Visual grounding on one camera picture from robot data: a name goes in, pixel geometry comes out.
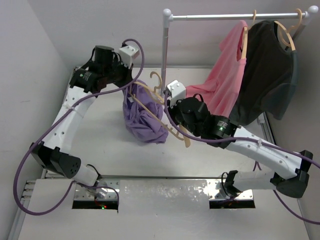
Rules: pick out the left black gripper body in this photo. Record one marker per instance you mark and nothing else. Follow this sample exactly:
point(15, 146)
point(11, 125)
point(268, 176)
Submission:
point(117, 74)

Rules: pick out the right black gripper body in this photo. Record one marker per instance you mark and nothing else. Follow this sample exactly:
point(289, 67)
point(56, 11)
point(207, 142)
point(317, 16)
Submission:
point(176, 113)

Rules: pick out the purple t shirt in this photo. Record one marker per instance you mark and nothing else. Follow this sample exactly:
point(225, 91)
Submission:
point(141, 114)

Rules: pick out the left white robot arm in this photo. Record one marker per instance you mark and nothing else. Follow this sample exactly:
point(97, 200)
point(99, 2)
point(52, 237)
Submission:
point(104, 67)

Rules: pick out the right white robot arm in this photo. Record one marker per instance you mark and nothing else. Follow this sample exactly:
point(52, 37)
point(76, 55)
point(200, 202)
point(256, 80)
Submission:
point(288, 171)

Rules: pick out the pink t shirt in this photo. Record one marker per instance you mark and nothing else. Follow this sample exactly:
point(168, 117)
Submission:
point(222, 86)

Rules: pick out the dark grey t shirt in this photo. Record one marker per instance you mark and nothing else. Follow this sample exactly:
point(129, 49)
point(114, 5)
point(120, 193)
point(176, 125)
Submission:
point(270, 76)

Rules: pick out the beige hanger holding pink shirt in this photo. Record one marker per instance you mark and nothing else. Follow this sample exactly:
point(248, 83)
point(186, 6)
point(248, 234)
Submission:
point(245, 35)

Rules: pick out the beige hanger holding dark shirt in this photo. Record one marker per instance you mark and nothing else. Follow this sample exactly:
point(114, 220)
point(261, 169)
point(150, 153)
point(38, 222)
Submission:
point(287, 31)

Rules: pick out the white clothes rack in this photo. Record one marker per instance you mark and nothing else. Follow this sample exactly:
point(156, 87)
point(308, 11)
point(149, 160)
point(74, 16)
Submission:
point(167, 16)

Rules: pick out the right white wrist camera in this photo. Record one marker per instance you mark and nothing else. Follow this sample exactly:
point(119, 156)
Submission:
point(177, 91)

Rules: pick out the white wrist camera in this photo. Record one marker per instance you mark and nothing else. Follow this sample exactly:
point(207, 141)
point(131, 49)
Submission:
point(128, 54)
point(177, 91)

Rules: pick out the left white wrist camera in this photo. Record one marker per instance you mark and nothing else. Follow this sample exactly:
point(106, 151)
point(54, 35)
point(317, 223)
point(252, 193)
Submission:
point(128, 54)

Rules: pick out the metal base rail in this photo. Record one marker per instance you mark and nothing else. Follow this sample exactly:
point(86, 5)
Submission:
point(110, 191)

